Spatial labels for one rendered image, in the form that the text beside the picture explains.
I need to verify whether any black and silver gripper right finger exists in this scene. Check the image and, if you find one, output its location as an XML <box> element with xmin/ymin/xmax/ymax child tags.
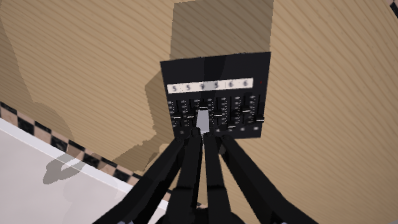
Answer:
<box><xmin>202</xmin><ymin>110</ymin><xmax>319</xmax><ymax>224</ymax></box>

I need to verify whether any black lighting desk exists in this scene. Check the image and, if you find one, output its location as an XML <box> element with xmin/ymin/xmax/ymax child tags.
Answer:
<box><xmin>160</xmin><ymin>52</ymin><xmax>271</xmax><ymax>139</ymax></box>

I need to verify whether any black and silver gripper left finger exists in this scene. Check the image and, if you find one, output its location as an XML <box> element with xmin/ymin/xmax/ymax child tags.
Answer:
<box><xmin>92</xmin><ymin>109</ymin><xmax>204</xmax><ymax>224</ymax></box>

